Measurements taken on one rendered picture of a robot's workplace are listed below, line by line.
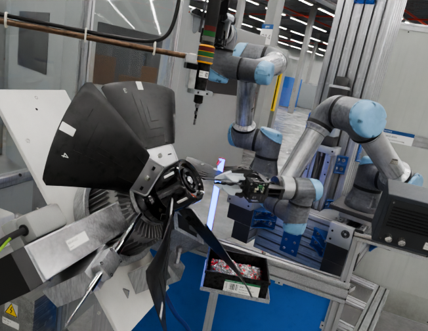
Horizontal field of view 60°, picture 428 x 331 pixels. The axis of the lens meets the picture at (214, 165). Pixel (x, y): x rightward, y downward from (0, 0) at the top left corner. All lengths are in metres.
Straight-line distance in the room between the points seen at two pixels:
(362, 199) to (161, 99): 0.97
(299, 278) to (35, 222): 0.97
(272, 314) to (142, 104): 0.96
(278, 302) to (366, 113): 0.78
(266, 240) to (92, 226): 1.16
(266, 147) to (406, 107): 1.24
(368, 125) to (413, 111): 1.51
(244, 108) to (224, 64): 0.52
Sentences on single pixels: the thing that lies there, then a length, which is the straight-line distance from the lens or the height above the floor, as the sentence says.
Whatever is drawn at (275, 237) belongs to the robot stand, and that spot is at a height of 0.77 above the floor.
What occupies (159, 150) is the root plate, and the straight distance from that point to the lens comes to 1.01.
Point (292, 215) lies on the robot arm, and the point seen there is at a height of 1.09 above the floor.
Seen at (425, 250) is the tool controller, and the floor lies 1.07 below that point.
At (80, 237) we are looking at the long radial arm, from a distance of 0.84.
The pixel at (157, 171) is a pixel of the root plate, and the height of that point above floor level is 1.24.
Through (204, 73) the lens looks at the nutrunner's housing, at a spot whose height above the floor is 1.49.
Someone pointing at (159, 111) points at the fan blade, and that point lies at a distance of 1.08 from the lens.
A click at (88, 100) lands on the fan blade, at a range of 0.80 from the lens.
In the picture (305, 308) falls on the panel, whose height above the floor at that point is 0.70.
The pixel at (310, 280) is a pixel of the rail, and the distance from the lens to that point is 1.46.
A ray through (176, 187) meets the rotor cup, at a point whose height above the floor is 1.21.
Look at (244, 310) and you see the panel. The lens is 1.60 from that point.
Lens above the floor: 1.51
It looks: 15 degrees down
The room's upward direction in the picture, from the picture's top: 10 degrees clockwise
